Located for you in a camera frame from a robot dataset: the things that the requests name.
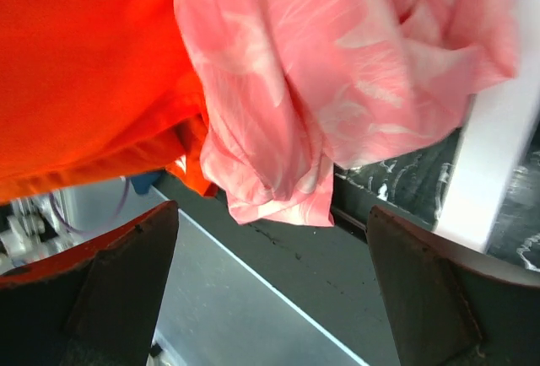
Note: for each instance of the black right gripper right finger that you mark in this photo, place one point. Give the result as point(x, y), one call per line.
point(449, 305)

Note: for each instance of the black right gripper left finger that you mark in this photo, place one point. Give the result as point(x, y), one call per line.
point(95, 304)

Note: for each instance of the pink patterned shorts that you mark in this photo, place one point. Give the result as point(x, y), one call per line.
point(294, 88)

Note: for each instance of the black marble table mat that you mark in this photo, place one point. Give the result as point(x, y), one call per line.
point(414, 185)

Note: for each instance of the navy blue garment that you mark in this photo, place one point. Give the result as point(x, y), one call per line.
point(142, 183)

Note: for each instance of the silver clothes rack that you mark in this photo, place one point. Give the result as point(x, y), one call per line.
point(496, 135)

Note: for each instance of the orange garment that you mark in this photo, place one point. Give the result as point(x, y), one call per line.
point(96, 89)

